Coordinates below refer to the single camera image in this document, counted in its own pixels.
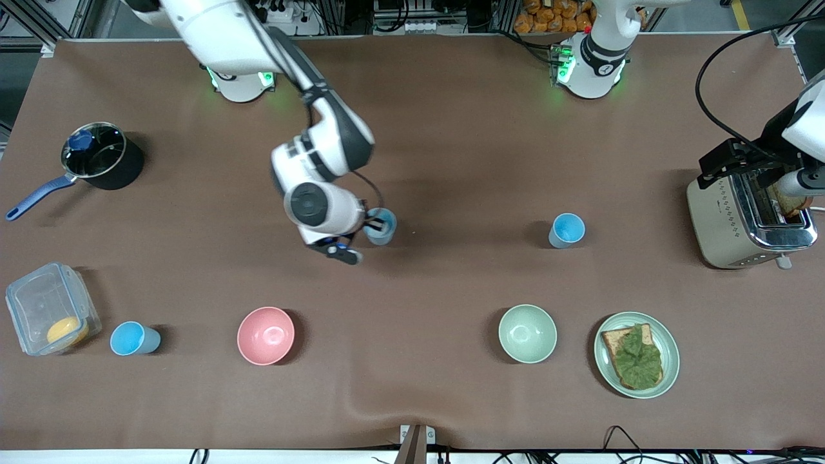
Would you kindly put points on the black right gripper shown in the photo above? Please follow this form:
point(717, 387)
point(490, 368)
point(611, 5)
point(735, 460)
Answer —
point(370, 225)

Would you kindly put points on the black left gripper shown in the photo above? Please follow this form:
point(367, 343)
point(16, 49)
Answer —
point(771, 133)

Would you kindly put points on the blue plastic cup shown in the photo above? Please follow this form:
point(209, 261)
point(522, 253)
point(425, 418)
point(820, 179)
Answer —
point(568, 229)
point(385, 238)
point(129, 338)

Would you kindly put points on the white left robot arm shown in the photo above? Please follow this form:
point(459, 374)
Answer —
point(596, 64)

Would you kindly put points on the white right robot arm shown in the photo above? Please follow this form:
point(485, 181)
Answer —
point(322, 148)

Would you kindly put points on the beige chrome toaster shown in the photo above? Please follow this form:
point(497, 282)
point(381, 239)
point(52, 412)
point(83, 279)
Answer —
point(722, 225)

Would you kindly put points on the brown toast slice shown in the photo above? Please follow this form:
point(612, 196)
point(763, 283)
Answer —
point(793, 205)

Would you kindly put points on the pink bowl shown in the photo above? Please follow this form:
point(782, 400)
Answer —
point(265, 335)

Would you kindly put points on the pale green bowl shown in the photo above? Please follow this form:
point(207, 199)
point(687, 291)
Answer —
point(527, 333)

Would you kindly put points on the pale green plate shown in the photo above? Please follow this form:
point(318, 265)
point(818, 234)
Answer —
point(670, 351)

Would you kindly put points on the brown bread slice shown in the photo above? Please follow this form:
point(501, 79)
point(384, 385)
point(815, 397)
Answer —
point(611, 341)

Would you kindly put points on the green lettuce leaf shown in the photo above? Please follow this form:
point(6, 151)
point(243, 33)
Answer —
point(638, 361)

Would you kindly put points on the orange snack bags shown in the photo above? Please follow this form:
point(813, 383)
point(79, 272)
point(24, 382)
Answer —
point(554, 16)

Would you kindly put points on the white power strip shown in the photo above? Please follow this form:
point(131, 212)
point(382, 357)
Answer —
point(278, 13)

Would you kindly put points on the glass lid blue knob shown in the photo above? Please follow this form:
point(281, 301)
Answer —
point(97, 151)

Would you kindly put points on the clear plastic food container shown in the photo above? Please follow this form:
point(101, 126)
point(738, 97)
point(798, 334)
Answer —
point(38, 303)

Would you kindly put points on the aluminium frame profile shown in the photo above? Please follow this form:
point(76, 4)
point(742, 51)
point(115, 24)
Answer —
point(784, 37)

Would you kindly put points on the metal table bracket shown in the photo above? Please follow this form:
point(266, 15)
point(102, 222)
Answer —
point(417, 444)

